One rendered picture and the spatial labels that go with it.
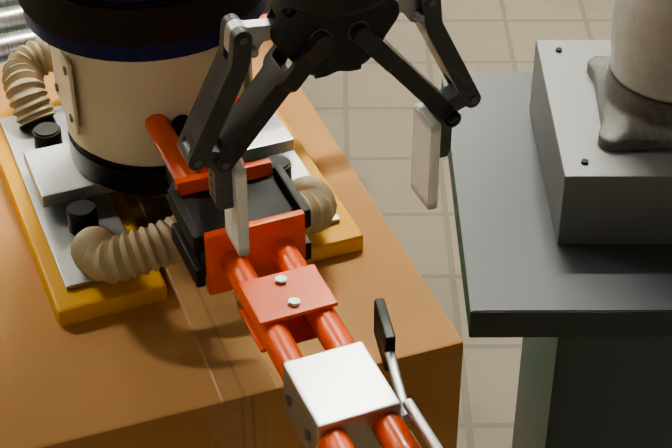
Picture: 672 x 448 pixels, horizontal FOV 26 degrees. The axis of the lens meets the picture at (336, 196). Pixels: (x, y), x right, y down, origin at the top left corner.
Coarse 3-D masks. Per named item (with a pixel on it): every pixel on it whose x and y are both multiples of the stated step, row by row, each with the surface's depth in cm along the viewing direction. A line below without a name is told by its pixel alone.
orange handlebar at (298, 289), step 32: (160, 128) 127; (224, 256) 113; (288, 256) 113; (256, 288) 109; (288, 288) 109; (320, 288) 109; (256, 320) 107; (288, 320) 110; (320, 320) 107; (288, 352) 104; (384, 416) 99
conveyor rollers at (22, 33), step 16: (0, 0) 260; (16, 0) 261; (0, 16) 253; (16, 16) 253; (0, 32) 253; (16, 32) 247; (32, 32) 248; (0, 48) 245; (16, 48) 246; (0, 64) 239
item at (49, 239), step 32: (0, 128) 149; (32, 128) 148; (64, 128) 148; (0, 160) 144; (32, 192) 139; (32, 224) 136; (64, 224) 135; (96, 224) 134; (128, 224) 136; (32, 256) 134; (64, 256) 131; (64, 288) 128; (96, 288) 128; (128, 288) 128; (160, 288) 129; (64, 320) 127
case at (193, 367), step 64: (256, 64) 163; (320, 128) 152; (0, 192) 143; (0, 256) 135; (384, 256) 135; (0, 320) 128; (128, 320) 128; (192, 320) 128; (448, 320) 128; (0, 384) 121; (64, 384) 121; (128, 384) 121; (192, 384) 121; (256, 384) 121; (448, 384) 128
